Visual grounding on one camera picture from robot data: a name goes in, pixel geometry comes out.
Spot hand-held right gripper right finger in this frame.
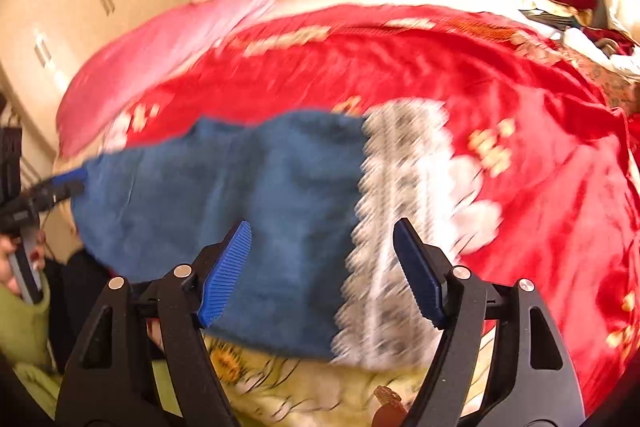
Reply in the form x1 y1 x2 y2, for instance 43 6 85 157
392 218 586 427

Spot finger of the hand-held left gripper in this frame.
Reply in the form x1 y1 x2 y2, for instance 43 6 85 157
30 167 88 210

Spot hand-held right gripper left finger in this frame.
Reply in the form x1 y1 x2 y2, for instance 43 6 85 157
55 221 252 427

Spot blue denim pants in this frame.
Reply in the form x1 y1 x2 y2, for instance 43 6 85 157
70 99 461 368

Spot person's left forearm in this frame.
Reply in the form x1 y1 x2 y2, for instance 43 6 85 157
0 274 58 413

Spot person's left hand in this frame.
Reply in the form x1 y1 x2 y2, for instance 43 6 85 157
0 232 48 298

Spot pink quilt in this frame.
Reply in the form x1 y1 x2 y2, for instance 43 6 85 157
56 0 276 158

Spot red floral blanket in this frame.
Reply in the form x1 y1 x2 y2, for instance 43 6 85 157
100 4 640 427

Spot white and red clothes heap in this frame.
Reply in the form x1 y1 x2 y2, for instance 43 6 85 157
560 24 640 82

